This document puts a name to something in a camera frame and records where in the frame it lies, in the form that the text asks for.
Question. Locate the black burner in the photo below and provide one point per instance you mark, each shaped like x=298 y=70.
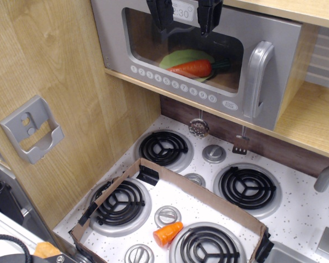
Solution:
x=250 y=187
x=166 y=148
x=124 y=211
x=206 y=242

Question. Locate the silver front bottom stove knob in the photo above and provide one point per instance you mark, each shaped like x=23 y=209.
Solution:
x=139 y=253

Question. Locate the front left black burner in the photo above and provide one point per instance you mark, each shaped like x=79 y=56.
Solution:
x=124 y=211

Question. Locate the brown cardboard barrier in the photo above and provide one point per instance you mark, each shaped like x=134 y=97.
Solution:
x=195 y=203

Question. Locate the hanging toy strainer spoon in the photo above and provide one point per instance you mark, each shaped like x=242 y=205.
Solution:
x=198 y=127

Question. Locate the front right black burner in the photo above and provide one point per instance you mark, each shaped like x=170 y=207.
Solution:
x=206 y=242

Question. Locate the grey toy faucet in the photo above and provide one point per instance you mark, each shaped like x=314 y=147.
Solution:
x=327 y=178

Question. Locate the silver toy sink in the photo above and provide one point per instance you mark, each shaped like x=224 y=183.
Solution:
x=316 y=251

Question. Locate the green felt lettuce leaf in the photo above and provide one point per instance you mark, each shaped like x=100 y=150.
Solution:
x=183 y=56

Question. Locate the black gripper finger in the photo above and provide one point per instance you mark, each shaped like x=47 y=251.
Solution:
x=162 y=12
x=208 y=13

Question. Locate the silver middle stove knob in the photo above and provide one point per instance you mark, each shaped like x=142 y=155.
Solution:
x=196 y=178

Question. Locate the orange toy carrot in microwave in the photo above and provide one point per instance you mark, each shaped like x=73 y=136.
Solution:
x=199 y=68

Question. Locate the silver microwave door handle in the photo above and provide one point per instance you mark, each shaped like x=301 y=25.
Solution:
x=258 y=61

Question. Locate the hanging toy spatula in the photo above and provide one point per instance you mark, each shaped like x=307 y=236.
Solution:
x=241 y=142

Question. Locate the silver back stove knob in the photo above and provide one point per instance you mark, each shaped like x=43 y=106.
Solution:
x=214 y=154

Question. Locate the orange carrot piece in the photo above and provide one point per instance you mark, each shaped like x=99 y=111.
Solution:
x=167 y=233

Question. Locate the grey toy microwave door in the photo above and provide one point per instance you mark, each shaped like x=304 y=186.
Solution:
x=234 y=61

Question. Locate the silver stove knob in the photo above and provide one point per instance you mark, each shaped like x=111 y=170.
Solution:
x=166 y=215
x=139 y=253
x=214 y=154
x=196 y=178

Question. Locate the wooden microwave shelf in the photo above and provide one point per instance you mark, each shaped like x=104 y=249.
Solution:
x=304 y=123

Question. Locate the back right black burner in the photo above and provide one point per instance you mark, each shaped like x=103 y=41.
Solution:
x=250 y=187

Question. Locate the grey wall phone holder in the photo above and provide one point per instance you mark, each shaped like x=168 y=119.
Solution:
x=28 y=120

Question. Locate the silver front centre stove knob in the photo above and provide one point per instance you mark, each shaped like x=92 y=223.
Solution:
x=166 y=215

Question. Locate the back left black burner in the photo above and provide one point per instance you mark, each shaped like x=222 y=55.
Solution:
x=166 y=148

